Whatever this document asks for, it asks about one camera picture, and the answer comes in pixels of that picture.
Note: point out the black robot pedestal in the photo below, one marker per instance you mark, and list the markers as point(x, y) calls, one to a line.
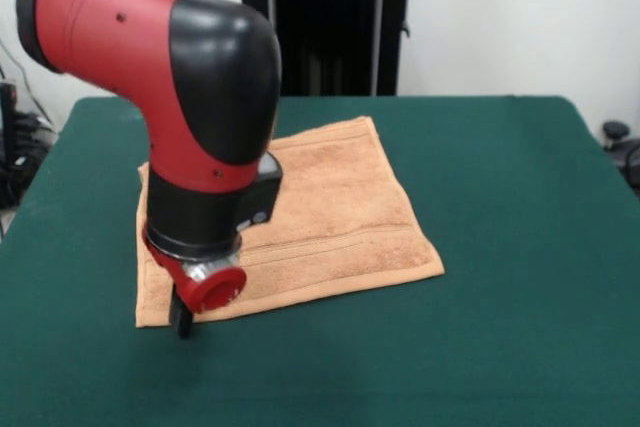
point(340, 32)

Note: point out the dark green table cloth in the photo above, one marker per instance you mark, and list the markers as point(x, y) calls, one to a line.
point(500, 322)

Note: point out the tan terry towel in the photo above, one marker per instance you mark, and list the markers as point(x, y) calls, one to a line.
point(340, 227)

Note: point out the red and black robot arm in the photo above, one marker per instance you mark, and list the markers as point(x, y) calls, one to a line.
point(200, 122)

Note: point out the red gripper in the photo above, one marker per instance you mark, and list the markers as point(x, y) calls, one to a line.
point(210, 289)

